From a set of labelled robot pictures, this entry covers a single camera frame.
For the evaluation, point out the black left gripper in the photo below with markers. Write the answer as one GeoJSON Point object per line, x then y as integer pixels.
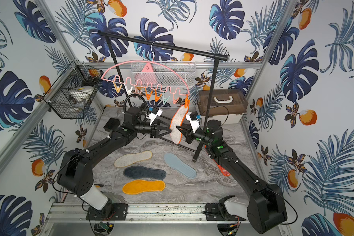
{"type": "Point", "coordinates": [155, 130]}

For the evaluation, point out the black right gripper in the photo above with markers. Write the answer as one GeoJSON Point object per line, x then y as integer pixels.
{"type": "Point", "coordinates": [190, 136]}

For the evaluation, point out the red shoe insole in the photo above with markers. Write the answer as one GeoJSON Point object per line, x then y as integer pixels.
{"type": "Point", "coordinates": [223, 171]}
{"type": "Point", "coordinates": [177, 120]}

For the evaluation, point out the white shoe insole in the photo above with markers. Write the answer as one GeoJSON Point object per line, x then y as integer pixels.
{"type": "Point", "coordinates": [178, 165]}

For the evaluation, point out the pink clip hanger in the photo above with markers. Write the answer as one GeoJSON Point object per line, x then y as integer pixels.
{"type": "Point", "coordinates": [183, 92]}

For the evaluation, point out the orange shoe insole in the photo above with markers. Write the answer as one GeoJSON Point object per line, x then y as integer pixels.
{"type": "Point", "coordinates": [141, 186]}
{"type": "Point", "coordinates": [129, 159]}

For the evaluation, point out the dark grey shoe insole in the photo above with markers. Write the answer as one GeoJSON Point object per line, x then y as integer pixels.
{"type": "Point", "coordinates": [141, 172]}

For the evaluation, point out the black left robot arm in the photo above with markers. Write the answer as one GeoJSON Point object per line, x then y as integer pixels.
{"type": "Point", "coordinates": [76, 173]}

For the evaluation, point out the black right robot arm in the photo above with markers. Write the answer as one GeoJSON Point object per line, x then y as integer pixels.
{"type": "Point", "coordinates": [266, 207]}

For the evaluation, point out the brown lid storage box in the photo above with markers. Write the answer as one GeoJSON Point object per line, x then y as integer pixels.
{"type": "Point", "coordinates": [226, 105]}

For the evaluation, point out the small black box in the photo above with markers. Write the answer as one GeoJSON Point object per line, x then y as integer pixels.
{"type": "Point", "coordinates": [112, 124]}

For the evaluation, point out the pink triangle item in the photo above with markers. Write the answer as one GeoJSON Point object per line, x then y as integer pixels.
{"type": "Point", "coordinates": [145, 75]}

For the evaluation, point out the white bowl in basket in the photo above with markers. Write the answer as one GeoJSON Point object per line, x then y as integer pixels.
{"type": "Point", "coordinates": [81, 93]}

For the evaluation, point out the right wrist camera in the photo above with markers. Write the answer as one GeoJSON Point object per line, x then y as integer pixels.
{"type": "Point", "coordinates": [195, 120]}

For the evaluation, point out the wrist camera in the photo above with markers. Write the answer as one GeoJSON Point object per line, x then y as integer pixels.
{"type": "Point", "coordinates": [195, 120]}
{"type": "Point", "coordinates": [154, 112]}

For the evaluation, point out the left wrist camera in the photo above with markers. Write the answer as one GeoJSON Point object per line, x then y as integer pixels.
{"type": "Point", "coordinates": [154, 112]}

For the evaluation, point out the clear wall shelf basket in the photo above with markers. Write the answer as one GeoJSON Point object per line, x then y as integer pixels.
{"type": "Point", "coordinates": [173, 74]}

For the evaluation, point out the black wire basket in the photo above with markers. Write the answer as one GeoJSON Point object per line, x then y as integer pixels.
{"type": "Point", "coordinates": [73, 76]}

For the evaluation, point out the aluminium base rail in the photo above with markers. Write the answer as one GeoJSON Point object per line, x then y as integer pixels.
{"type": "Point", "coordinates": [137, 213]}

